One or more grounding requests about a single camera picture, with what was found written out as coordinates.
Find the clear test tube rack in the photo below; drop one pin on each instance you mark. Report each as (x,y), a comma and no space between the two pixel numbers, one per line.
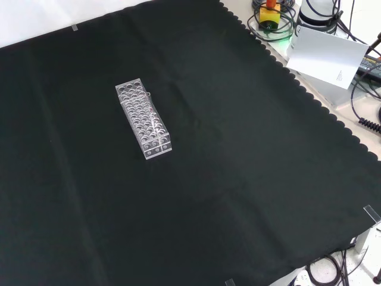
(131,89)

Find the white metal bracket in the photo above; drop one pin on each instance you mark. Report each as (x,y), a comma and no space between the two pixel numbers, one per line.
(367,247)

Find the white power strip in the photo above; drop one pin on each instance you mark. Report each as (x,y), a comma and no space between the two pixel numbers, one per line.
(301,278)

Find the black cloth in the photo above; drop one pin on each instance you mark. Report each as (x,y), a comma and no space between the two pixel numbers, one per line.
(238,149)

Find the pale board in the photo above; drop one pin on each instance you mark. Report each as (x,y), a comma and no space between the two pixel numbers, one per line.
(324,56)

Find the yellow stop button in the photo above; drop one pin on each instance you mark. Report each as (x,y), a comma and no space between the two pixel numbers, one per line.
(269,16)

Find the white box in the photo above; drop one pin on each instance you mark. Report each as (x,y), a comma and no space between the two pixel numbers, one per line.
(330,90)

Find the black power adapter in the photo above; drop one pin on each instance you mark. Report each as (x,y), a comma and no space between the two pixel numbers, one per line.
(372,67)

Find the clear glass test tube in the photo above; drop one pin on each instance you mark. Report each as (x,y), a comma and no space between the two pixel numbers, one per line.
(153,119)

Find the clear tape piece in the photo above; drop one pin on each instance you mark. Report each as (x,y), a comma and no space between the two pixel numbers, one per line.
(75,28)
(230,282)
(372,213)

